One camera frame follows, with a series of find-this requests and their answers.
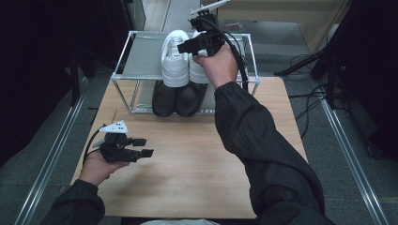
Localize long black floor cables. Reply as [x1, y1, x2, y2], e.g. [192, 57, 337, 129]
[289, 83, 349, 139]

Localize metal shoe rack grey shelves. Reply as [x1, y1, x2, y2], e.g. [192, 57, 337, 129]
[110, 30, 262, 115]

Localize black slipper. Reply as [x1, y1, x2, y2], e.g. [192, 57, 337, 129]
[151, 80, 181, 118]
[175, 82, 209, 118]

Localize black metal stand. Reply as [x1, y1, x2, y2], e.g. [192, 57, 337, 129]
[274, 45, 337, 109]

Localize black curtain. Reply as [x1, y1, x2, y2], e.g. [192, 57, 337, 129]
[325, 0, 398, 162]
[0, 0, 135, 167]

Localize light wooden cabinet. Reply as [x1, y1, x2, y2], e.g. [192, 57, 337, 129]
[200, 0, 349, 54]

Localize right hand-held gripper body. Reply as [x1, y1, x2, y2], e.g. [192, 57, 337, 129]
[189, 0, 233, 58]

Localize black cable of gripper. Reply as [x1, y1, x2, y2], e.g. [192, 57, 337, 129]
[205, 17, 251, 92]
[82, 124, 108, 166]

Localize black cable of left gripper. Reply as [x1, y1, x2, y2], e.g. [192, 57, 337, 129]
[82, 124, 108, 166]

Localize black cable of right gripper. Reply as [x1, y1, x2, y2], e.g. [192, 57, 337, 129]
[205, 17, 251, 92]

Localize metal floor rail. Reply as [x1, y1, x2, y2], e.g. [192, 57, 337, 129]
[13, 77, 92, 225]
[321, 99, 390, 225]

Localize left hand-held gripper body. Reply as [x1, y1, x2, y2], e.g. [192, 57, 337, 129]
[92, 120, 148, 163]

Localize black floor cable loop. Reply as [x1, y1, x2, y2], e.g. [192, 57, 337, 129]
[289, 53, 317, 75]

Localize person's right hand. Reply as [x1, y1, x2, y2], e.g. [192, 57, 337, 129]
[191, 43, 240, 90]

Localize white lace-up sneaker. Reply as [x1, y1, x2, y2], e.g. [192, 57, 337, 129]
[161, 29, 191, 88]
[188, 30, 211, 85]

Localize person's left hand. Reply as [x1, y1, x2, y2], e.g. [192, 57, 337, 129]
[79, 149, 130, 188]

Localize small red floor item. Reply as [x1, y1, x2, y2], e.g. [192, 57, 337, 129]
[225, 22, 246, 32]

